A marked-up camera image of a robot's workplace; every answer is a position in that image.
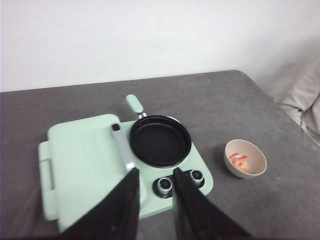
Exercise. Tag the grey cloth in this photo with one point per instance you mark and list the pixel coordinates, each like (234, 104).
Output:
(302, 101)

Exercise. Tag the left silver knob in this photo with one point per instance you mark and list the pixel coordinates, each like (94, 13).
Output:
(164, 186)

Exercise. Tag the mint green maker lid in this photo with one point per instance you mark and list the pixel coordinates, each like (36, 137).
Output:
(79, 165)

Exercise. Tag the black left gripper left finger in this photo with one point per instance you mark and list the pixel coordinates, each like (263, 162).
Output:
(115, 217)

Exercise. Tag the black frying pan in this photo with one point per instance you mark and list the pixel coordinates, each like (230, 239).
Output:
(157, 140)

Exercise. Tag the cream ribbed bowl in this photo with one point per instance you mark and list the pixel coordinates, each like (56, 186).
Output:
(256, 160)

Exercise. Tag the orange shrimp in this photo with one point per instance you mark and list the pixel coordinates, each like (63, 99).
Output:
(239, 161)

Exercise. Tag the silver knob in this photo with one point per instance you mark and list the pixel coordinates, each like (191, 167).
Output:
(196, 176)
(164, 186)

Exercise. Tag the mint green breakfast maker base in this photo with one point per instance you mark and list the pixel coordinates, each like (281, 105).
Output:
(151, 202)

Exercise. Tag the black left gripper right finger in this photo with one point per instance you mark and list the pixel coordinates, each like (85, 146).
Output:
(196, 218)

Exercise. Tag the right silver knob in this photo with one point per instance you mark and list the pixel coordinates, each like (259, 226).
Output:
(196, 176)

